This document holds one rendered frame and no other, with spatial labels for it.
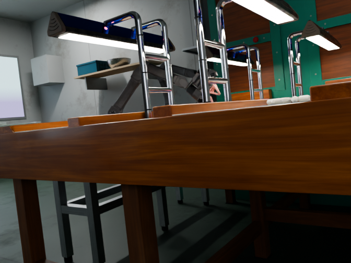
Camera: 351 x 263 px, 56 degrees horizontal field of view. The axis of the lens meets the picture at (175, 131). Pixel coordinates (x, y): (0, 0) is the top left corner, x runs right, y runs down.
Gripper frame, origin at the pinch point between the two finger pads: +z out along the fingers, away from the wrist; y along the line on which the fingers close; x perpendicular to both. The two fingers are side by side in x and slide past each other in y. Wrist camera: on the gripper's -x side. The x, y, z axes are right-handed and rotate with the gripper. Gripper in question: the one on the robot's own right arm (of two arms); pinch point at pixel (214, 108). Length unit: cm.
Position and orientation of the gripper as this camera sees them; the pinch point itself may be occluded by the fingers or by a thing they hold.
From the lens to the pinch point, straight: 183.1
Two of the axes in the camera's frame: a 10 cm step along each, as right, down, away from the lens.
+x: -4.4, 7.9, 4.1
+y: 5.8, -1.0, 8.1
